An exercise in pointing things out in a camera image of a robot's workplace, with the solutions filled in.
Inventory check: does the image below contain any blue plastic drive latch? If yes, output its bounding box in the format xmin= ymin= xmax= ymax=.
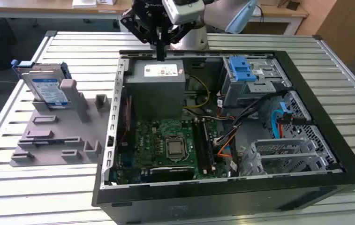
xmin=229 ymin=56 xmax=257 ymax=82

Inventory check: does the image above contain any hard disk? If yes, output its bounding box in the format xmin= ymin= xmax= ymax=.
xmin=11 ymin=60 xmax=73 ymax=109

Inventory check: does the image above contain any small brown box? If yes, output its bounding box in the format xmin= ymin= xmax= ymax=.
xmin=285 ymin=0 xmax=301 ymax=11

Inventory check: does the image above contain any grey metal drive cage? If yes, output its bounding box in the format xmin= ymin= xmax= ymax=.
xmin=221 ymin=55 xmax=293 ymax=108

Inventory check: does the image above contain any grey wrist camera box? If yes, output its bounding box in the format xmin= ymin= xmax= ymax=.
xmin=162 ymin=0 xmax=206 ymax=25

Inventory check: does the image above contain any black wire bundle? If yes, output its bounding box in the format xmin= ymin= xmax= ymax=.
xmin=214 ymin=90 xmax=291 ymax=146

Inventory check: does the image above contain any wooden cabinet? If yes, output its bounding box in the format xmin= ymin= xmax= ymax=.
xmin=295 ymin=0 xmax=355 ymax=65

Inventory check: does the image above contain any orange disk power wire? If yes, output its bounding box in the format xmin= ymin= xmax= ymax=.
xmin=217 ymin=112 xmax=294 ymax=158

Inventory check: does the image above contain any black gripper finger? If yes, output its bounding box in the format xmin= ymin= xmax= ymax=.
xmin=121 ymin=9 xmax=163 ymax=62
xmin=162 ymin=21 xmax=199 ymax=62

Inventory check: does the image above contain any grey power supply unit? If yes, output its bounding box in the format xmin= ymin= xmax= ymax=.
xmin=123 ymin=59 xmax=187 ymax=121

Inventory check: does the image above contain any yellow power wire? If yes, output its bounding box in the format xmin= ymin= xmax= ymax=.
xmin=183 ymin=75 xmax=211 ymax=110

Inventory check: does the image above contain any black PC case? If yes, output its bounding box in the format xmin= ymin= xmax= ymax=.
xmin=91 ymin=49 xmax=355 ymax=225

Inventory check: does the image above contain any black RAM stick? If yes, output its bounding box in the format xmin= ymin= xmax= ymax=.
xmin=193 ymin=119 xmax=206 ymax=174
xmin=203 ymin=120 xmax=218 ymax=173

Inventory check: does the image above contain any metal disk bay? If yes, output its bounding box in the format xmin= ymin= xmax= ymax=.
xmin=239 ymin=138 xmax=343 ymax=176

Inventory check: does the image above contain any silver CPU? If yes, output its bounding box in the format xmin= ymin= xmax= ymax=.
xmin=166 ymin=140 xmax=186 ymax=157

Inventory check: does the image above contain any grey parts rack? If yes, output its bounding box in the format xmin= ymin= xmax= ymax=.
xmin=10 ymin=79 xmax=114 ymax=167

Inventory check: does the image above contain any green motherboard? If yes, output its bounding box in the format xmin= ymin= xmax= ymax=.
xmin=111 ymin=118 xmax=231 ymax=185

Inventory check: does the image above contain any black graphics card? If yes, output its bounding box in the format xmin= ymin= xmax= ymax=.
xmin=149 ymin=165 xmax=195 ymax=182

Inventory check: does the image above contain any blue data wire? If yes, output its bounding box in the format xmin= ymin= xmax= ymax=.
xmin=271 ymin=102 xmax=291 ymax=140

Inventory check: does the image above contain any wooden desk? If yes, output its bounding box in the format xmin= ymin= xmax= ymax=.
xmin=0 ymin=0 xmax=310 ymax=36

